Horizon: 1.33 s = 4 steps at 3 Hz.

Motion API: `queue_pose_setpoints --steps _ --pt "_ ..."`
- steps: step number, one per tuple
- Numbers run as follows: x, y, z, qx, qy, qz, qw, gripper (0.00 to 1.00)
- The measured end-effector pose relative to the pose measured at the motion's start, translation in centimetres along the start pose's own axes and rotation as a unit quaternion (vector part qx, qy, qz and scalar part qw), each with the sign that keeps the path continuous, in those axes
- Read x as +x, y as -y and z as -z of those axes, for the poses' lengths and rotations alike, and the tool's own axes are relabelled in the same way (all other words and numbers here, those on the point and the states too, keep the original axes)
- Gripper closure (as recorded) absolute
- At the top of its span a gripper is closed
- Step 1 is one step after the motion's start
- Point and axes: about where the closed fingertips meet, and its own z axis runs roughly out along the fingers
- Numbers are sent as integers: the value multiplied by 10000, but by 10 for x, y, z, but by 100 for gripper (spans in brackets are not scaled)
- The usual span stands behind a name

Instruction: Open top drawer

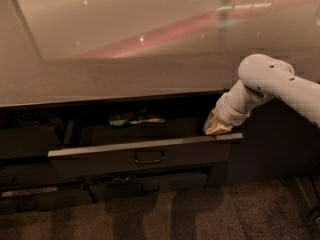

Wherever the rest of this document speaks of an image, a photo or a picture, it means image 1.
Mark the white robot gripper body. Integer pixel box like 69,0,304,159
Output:
214,94,250,127

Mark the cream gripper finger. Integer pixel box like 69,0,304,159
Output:
203,109,217,134
206,122,232,135

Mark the dark drawer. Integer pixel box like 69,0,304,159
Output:
0,184,95,215
0,126,61,159
82,164,212,183
0,162,81,187
90,171,208,202
48,117,243,177

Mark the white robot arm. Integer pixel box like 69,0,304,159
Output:
203,54,320,135

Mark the dark left middle drawer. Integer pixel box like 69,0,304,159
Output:
0,162,81,187

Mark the dark left bottom drawer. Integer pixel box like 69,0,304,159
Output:
0,184,95,215

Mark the dark left top drawer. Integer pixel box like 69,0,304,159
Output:
0,126,61,159

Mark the dark right cabinet door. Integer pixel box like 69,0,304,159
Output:
206,98,320,187

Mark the green snack bag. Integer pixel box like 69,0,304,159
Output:
109,112,165,127

